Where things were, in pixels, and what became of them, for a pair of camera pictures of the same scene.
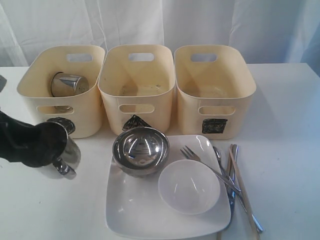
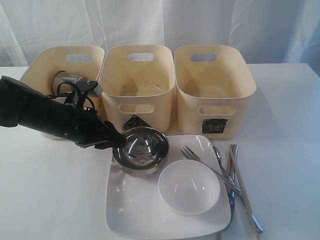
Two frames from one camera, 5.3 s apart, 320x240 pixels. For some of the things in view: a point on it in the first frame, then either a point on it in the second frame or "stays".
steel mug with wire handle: [63, 85] stays
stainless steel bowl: [139, 152] stays
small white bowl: [189, 186] stays
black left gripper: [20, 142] -> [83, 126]
